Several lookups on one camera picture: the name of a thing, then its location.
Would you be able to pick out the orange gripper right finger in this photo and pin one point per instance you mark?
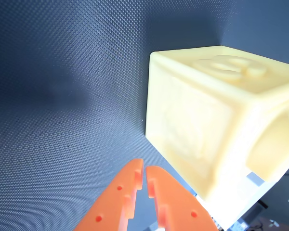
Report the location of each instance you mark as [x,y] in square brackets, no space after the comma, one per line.
[173,204]

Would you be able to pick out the dark blue textured mat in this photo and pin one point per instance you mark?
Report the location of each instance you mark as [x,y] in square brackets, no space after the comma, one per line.
[62,84]

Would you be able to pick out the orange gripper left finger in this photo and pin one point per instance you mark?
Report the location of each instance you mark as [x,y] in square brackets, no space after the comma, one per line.
[108,204]

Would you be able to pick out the pale yellow embossed block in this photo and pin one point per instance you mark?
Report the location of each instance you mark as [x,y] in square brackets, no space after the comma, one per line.
[207,120]

